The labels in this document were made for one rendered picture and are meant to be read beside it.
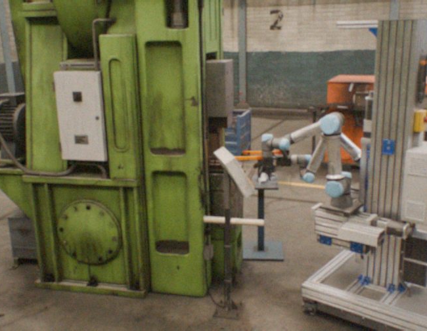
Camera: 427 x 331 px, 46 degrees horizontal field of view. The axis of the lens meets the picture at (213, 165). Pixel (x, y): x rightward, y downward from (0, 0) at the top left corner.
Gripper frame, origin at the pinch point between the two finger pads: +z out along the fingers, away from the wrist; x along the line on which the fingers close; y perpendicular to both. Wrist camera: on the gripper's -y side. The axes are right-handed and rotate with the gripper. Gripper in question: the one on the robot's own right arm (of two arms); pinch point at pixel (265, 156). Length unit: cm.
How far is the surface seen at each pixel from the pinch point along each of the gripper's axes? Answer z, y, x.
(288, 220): -6, 103, 126
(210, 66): 36, -72, -17
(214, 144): 46, -4, 23
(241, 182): 7, -1, -72
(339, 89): -60, -8, 343
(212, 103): 36, -45, -17
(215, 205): 39, 37, -13
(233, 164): 11, -14, -74
